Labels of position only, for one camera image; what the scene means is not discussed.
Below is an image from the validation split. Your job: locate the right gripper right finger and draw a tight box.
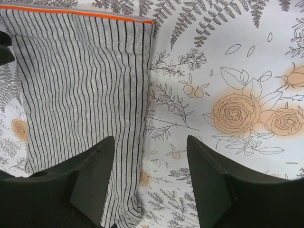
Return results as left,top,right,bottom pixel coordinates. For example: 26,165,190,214
187,135,304,228

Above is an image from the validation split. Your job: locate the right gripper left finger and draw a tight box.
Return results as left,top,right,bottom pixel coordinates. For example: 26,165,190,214
0,136,115,228

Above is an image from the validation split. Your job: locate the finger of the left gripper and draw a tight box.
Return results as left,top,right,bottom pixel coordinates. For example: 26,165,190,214
0,31,14,65

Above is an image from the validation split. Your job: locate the grey striped boxer underwear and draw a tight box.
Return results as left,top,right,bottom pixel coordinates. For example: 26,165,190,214
0,3,153,228

